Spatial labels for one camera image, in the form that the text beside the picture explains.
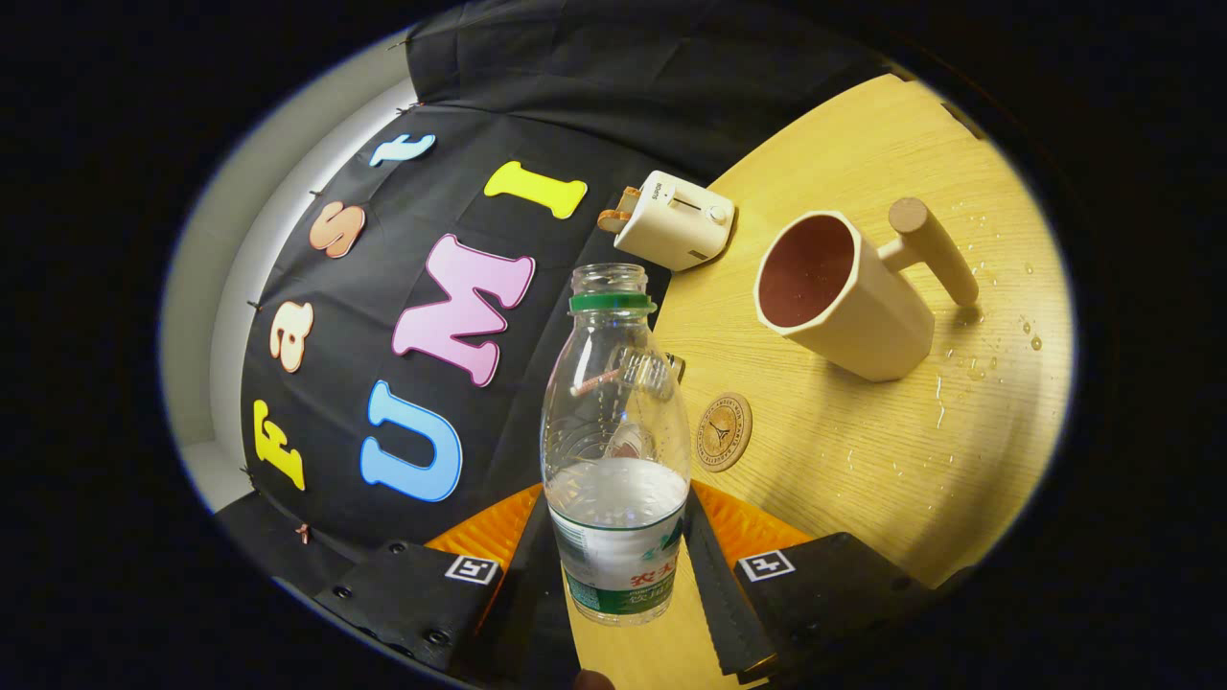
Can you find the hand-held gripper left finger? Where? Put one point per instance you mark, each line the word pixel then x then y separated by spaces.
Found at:
pixel 412 594

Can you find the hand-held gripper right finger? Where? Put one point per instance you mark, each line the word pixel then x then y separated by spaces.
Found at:
pixel 824 594

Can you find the round cork coaster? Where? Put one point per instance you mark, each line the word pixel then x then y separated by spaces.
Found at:
pixel 724 433

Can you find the clear plastic juice bottle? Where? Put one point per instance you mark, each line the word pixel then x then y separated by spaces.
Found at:
pixel 613 537

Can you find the wooden table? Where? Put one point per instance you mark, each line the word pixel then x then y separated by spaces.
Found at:
pixel 863 460

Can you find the black backdrop cloth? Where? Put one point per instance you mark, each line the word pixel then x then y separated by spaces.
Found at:
pixel 383 268

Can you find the white toaster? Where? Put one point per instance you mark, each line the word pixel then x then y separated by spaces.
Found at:
pixel 676 220

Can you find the toast slice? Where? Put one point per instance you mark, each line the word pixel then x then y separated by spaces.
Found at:
pixel 612 220
pixel 629 198

